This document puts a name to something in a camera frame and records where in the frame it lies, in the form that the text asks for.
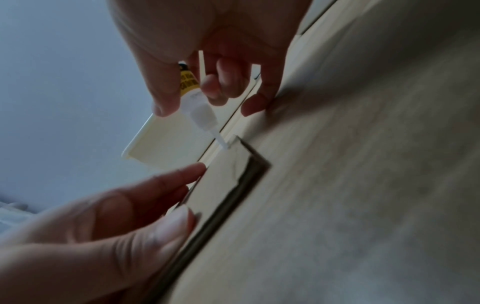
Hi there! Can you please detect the white cloth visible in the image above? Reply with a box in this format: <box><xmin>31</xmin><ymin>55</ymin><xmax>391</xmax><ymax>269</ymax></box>
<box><xmin>0</xmin><ymin>194</ymin><xmax>36</xmax><ymax>236</ymax></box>

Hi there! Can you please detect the light wood plank piece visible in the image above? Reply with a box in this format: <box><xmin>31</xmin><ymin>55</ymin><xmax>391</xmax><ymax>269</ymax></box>
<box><xmin>148</xmin><ymin>135</ymin><xmax>272</xmax><ymax>304</ymax></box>

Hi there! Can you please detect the person's left hand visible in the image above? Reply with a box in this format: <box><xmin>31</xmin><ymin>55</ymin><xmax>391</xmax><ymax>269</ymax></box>
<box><xmin>0</xmin><ymin>162</ymin><xmax>207</xmax><ymax>304</ymax></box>

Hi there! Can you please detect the person's right hand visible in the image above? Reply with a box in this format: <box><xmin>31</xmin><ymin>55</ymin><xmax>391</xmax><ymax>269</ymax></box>
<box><xmin>106</xmin><ymin>0</ymin><xmax>313</xmax><ymax>118</ymax></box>

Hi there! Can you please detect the yellow label glue tube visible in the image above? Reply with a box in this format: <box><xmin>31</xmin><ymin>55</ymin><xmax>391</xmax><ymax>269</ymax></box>
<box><xmin>176</xmin><ymin>61</ymin><xmax>232</xmax><ymax>150</ymax></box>

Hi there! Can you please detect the white baseboard strip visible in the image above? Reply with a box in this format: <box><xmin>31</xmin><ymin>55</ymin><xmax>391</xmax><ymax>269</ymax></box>
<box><xmin>121</xmin><ymin>0</ymin><xmax>338</xmax><ymax>166</ymax></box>

